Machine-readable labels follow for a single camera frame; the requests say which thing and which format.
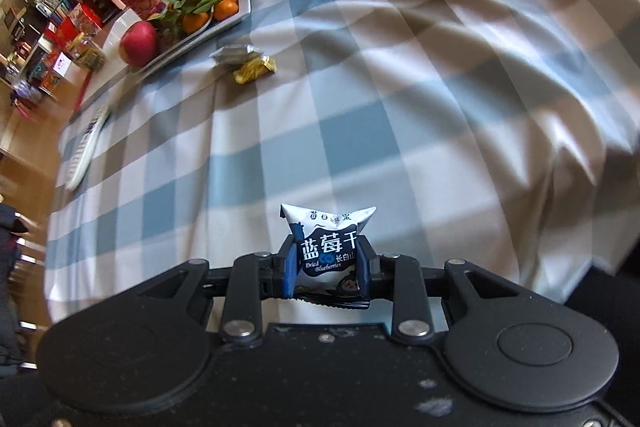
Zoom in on red apple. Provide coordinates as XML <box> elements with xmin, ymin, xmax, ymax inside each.
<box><xmin>118</xmin><ymin>21</ymin><xmax>161</xmax><ymax>68</ymax></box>

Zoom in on red gift box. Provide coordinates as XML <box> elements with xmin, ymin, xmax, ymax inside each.
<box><xmin>52</xmin><ymin>14</ymin><xmax>94</xmax><ymax>56</ymax></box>

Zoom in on silver snack packet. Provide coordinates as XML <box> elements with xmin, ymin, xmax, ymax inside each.
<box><xmin>209</xmin><ymin>44</ymin><xmax>257</xmax><ymax>66</ymax></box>

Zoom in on white rectangular plate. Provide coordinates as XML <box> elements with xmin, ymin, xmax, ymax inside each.
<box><xmin>126</xmin><ymin>0</ymin><xmax>252</xmax><ymax>76</ymax></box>

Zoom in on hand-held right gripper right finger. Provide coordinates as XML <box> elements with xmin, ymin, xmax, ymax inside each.
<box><xmin>362</xmin><ymin>242</ymin><xmax>532</xmax><ymax>344</ymax></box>

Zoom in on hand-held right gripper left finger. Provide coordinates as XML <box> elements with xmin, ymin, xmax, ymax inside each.
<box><xmin>135</xmin><ymin>234</ymin><xmax>301</xmax><ymax>349</ymax></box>

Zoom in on cluttered shelf unit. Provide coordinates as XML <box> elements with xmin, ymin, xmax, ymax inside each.
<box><xmin>0</xmin><ymin>0</ymin><xmax>146</xmax><ymax>108</ymax></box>

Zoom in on blue grey checked tablecloth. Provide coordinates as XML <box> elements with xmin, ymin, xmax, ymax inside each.
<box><xmin>42</xmin><ymin>0</ymin><xmax>640</xmax><ymax>344</ymax></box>

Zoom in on oranges with green leaves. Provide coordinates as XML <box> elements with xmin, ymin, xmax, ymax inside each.
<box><xmin>164</xmin><ymin>0</ymin><xmax>227</xmax><ymax>16</ymax></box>

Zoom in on yellow snack packet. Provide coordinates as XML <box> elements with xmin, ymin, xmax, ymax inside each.
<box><xmin>233</xmin><ymin>55</ymin><xmax>278</xmax><ymax>86</ymax></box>

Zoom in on white navy snack packet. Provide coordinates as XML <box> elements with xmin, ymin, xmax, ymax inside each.
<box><xmin>279</xmin><ymin>202</ymin><xmax>377</xmax><ymax>311</ymax></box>

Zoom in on white remote control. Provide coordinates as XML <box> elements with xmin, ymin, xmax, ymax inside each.
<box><xmin>61</xmin><ymin>104</ymin><xmax>112</xmax><ymax>194</ymax></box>

